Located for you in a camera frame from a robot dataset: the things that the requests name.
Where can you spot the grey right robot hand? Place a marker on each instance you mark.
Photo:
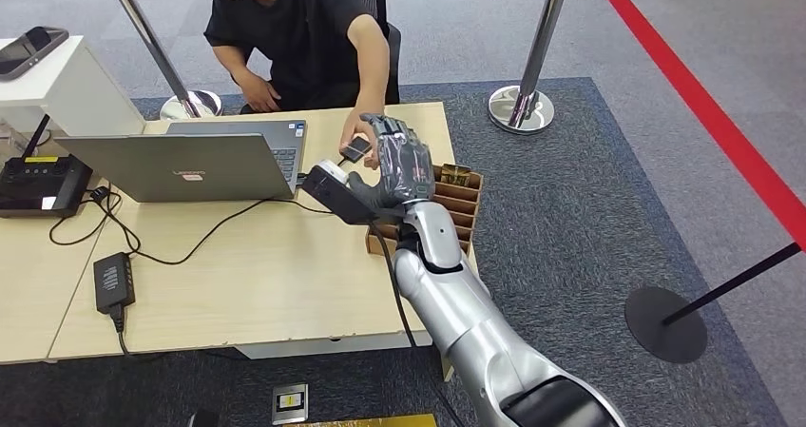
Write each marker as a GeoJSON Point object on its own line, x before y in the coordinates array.
{"type": "Point", "coordinates": [406, 166]}

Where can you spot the person's right hand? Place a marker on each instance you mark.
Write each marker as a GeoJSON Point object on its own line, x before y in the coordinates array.
{"type": "Point", "coordinates": [261, 93]}

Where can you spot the person's left hand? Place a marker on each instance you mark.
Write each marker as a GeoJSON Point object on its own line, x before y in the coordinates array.
{"type": "Point", "coordinates": [360, 128]}

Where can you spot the black card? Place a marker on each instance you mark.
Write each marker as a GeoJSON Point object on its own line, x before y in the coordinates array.
{"type": "Point", "coordinates": [356, 149]}

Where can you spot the person's left forearm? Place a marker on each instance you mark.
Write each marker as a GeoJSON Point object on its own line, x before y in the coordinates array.
{"type": "Point", "coordinates": [373, 71]}

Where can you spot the person's right forearm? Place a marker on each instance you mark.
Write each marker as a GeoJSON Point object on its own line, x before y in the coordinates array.
{"type": "Point", "coordinates": [236, 65]}

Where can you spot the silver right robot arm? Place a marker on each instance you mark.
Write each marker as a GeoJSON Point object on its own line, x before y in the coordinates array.
{"type": "Point", "coordinates": [466, 323]}

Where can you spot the cardboard card organizer box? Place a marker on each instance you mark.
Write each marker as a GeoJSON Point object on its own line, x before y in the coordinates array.
{"type": "Point", "coordinates": [456, 207]}

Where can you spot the person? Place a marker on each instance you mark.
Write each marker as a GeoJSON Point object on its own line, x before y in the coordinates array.
{"type": "Point", "coordinates": [302, 27]}

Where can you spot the gold brown cards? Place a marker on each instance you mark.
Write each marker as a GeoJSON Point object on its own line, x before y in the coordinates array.
{"type": "Point", "coordinates": [454, 174]}

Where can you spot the grey laptop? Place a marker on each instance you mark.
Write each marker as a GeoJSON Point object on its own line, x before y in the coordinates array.
{"type": "Point", "coordinates": [189, 166]}

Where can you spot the dark grey carpet mat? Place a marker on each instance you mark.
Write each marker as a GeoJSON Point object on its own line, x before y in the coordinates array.
{"type": "Point", "coordinates": [567, 222]}

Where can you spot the white cabinet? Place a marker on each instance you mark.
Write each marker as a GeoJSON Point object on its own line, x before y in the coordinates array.
{"type": "Point", "coordinates": [75, 96]}

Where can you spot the white desk base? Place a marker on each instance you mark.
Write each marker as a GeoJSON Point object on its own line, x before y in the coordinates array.
{"type": "Point", "coordinates": [327, 346]}

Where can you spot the grey handheld screen device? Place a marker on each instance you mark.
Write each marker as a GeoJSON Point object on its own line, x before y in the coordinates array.
{"type": "Point", "coordinates": [28, 51]}

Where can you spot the black controller with antenna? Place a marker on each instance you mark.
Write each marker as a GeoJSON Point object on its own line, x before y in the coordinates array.
{"type": "Point", "coordinates": [41, 185]}

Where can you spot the black power adapter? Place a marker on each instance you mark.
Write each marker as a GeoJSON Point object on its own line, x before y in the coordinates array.
{"type": "Point", "coordinates": [113, 282]}

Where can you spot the gold plate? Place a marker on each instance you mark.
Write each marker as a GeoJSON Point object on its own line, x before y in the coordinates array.
{"type": "Point", "coordinates": [365, 421]}

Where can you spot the metal floor socket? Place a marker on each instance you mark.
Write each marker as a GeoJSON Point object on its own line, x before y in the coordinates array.
{"type": "Point", "coordinates": [289, 404]}

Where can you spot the red barrier belt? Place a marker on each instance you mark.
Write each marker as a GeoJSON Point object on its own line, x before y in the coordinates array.
{"type": "Point", "coordinates": [705, 106]}

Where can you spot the dark round object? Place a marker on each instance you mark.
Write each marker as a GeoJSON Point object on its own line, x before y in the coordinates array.
{"type": "Point", "coordinates": [203, 420]}

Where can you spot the pale wrist camera, black mount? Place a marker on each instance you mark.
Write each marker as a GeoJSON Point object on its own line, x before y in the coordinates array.
{"type": "Point", "coordinates": [334, 194]}

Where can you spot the chrome stanchion post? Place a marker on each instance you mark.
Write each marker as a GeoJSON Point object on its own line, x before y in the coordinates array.
{"type": "Point", "coordinates": [151, 46]}
{"type": "Point", "coordinates": [535, 52]}

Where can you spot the black stanchion post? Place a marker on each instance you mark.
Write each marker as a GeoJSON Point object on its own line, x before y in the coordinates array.
{"type": "Point", "coordinates": [664, 326]}

